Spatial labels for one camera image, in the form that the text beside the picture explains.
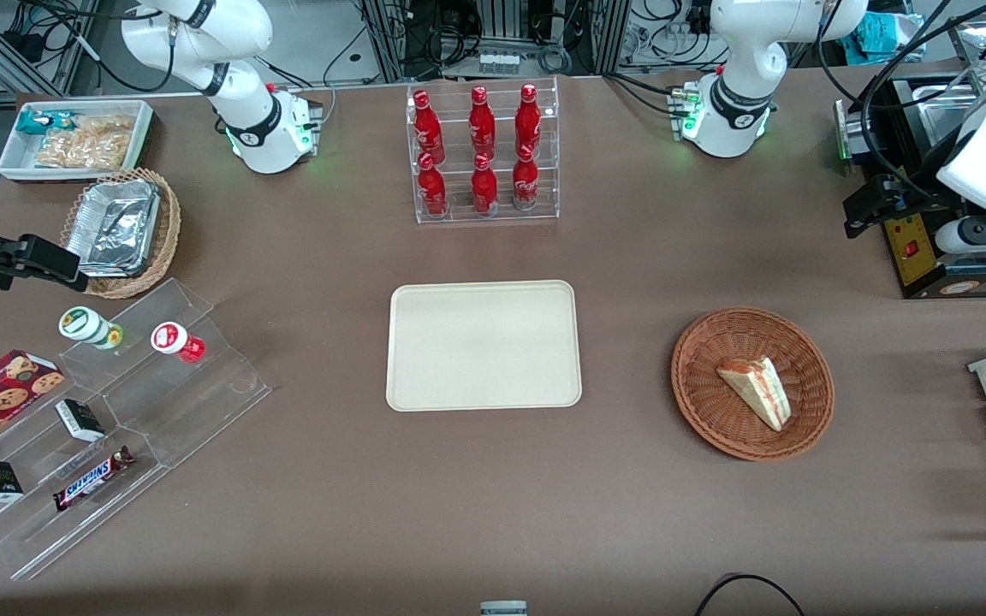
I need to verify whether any steel food pan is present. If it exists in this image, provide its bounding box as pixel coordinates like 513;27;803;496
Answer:
912;83;986;148

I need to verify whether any green label yoghurt cup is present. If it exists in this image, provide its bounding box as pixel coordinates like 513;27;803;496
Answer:
58;305;124;352

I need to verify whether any clear bag of crackers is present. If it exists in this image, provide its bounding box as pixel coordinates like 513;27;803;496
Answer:
35;115;136;170

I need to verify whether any teal plastic bag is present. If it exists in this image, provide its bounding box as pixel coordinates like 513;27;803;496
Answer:
852;12;926;66

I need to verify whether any white rectangular bin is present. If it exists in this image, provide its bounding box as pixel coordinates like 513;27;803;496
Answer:
0;99;156;184

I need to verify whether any red label yoghurt cup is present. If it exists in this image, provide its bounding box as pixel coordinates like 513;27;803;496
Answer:
151;321;206;364

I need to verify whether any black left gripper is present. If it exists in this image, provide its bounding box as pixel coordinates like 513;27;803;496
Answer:
843;174;918;240

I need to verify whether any black cable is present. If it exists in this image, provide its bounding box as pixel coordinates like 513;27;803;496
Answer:
695;572;805;616

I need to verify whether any silver box with green light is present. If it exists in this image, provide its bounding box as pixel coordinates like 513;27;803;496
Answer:
834;98;879;165

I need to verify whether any black food warmer appliance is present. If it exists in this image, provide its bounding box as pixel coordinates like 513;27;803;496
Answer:
852;73;986;300

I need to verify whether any aluminium foil tray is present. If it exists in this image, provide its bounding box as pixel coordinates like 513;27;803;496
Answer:
65;178;162;279

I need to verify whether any teal snack packet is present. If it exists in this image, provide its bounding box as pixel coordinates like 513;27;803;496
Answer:
15;111;74;136

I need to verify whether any red cola bottle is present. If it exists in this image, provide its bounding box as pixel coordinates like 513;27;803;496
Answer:
514;83;543;159
417;152;449;217
512;144;540;212
468;86;497;162
412;89;447;165
471;152;500;216

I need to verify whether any beige plastic tray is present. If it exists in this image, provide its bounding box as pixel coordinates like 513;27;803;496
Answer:
385;280;584;413

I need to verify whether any aluminium frame post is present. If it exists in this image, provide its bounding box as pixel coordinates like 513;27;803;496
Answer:
363;0;413;84
591;0;633;76

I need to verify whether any triangular sandwich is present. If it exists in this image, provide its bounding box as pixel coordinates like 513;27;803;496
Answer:
716;356;793;433

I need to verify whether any round brown wicker basket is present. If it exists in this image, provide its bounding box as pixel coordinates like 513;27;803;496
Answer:
671;306;836;463

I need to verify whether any snickers chocolate bar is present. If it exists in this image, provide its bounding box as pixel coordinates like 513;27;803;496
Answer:
52;446;136;512

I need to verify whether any light wicker basket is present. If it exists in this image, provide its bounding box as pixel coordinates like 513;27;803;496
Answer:
59;167;182;300

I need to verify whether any clear acrylic stepped display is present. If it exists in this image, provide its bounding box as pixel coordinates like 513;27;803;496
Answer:
0;277;273;583

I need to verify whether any clear acrylic bottle rack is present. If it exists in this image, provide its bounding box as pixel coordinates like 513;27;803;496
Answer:
406;77;561;225

